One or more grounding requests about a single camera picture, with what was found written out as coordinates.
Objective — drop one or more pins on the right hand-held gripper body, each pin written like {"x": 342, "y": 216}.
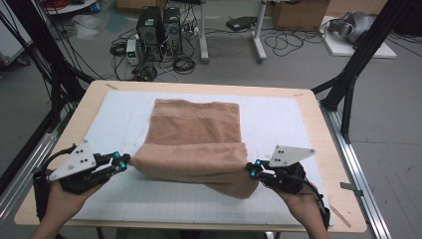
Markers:
{"x": 288, "y": 177}

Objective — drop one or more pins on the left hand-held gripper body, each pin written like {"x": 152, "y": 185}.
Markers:
{"x": 76, "y": 162}

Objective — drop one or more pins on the tan terry towel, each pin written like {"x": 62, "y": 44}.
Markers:
{"x": 195, "y": 156}

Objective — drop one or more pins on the person's right hand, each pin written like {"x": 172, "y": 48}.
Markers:
{"x": 305, "y": 204}

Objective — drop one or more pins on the person's left hand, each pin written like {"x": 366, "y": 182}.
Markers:
{"x": 61, "y": 205}

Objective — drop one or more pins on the white grid mat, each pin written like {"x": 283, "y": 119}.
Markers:
{"x": 166, "y": 205}

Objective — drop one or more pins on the grey tape strip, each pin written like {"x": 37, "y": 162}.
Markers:
{"x": 351, "y": 188}

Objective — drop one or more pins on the thin wooden strip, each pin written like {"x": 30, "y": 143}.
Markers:
{"x": 340, "y": 215}

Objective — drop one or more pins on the white power supply box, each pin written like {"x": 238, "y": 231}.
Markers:
{"x": 132, "y": 51}

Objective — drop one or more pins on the black computer tower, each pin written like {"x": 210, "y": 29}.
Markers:
{"x": 149, "y": 33}
{"x": 172, "y": 31}

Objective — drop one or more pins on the clear plastic sheet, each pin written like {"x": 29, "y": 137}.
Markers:
{"x": 86, "y": 25}

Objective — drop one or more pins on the white floor board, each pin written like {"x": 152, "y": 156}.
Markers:
{"x": 341, "y": 49}

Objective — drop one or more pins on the flat black device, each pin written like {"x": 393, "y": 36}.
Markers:
{"x": 240, "y": 23}

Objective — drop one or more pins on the white metal stand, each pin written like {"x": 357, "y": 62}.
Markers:
{"x": 203, "y": 33}

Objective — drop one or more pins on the blue roll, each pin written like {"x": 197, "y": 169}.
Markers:
{"x": 95, "y": 7}

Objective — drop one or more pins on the round white table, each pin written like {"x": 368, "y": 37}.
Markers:
{"x": 73, "y": 8}

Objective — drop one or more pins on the cardboard box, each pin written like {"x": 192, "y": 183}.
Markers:
{"x": 298, "y": 15}

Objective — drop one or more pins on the grey plastic shell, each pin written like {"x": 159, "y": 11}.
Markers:
{"x": 356, "y": 25}

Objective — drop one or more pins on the aluminium rail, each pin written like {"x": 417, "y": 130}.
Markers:
{"x": 30, "y": 156}
{"x": 355, "y": 166}

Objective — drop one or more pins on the black metal frame post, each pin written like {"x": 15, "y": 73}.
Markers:
{"x": 365, "y": 46}
{"x": 40, "y": 43}

